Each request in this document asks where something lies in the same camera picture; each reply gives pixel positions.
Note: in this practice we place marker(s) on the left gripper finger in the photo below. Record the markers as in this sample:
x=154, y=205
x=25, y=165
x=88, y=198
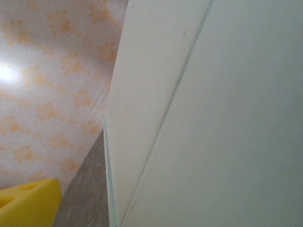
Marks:
x=28, y=205

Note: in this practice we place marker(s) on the mint green paper box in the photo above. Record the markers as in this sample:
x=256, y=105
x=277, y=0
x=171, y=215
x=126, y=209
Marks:
x=213, y=118

